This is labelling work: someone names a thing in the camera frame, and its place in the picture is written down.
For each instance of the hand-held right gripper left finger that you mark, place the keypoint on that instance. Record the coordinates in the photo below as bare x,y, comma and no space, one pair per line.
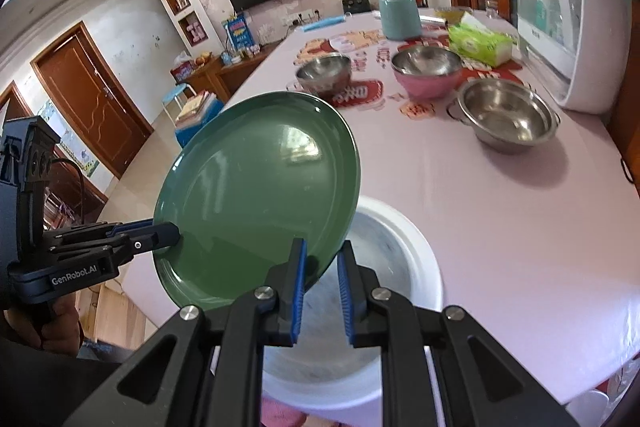
299,287

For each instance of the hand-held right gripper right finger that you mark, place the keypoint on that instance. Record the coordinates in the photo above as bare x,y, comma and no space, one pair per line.
345,292

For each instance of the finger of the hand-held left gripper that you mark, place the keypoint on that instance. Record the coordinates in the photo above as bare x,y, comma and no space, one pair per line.
150,239
130,227

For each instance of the white plate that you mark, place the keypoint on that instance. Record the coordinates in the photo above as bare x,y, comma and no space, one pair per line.
420,267

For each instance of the green plate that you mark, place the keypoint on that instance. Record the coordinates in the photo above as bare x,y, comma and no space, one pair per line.
250,197

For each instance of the pink steel-lined bowl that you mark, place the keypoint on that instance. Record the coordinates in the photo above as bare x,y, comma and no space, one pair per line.
425,89

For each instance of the hammered steel bowl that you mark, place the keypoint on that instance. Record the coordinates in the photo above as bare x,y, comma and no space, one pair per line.
322,69

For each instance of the large steel bowl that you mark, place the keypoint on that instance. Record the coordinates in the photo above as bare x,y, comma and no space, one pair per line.
505,117

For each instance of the person's left hand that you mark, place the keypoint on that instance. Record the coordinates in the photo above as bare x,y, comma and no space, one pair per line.
60,327

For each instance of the blue plastic stool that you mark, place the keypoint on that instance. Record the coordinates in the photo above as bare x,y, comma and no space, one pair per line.
192,133

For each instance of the person's pink garment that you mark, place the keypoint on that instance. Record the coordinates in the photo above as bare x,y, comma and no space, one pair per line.
287,413

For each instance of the brown wooden door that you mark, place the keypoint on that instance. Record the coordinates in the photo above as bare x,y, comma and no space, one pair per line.
95,97

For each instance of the stack of books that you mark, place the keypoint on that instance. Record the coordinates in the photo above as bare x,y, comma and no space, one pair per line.
194,107

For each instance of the round light blue stool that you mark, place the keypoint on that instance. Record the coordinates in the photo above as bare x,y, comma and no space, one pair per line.
177,93

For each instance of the red tissue box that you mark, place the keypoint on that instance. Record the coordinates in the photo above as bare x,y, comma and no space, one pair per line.
182,72

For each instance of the wooden television cabinet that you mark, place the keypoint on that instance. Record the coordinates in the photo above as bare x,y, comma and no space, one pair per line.
235,74

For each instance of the blue printed box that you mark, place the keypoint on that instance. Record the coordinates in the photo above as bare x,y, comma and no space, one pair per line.
238,33

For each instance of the blue face mask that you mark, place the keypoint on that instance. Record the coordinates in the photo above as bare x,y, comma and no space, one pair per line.
322,23

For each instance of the teal canister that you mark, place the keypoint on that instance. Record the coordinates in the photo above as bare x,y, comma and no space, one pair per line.
400,19

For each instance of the green tissue pack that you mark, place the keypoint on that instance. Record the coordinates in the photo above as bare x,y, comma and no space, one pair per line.
480,44

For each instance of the foil roll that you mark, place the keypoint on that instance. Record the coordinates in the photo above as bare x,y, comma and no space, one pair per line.
433,22

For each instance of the black air fryer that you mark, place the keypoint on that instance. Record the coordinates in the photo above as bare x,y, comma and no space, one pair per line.
357,4

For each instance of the glass jar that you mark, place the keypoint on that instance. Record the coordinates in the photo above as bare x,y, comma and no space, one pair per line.
490,7

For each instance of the white countertop dish cabinet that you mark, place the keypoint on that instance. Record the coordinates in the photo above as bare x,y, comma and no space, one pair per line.
595,47

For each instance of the children's wall poster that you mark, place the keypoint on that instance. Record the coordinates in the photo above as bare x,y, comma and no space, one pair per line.
70,147

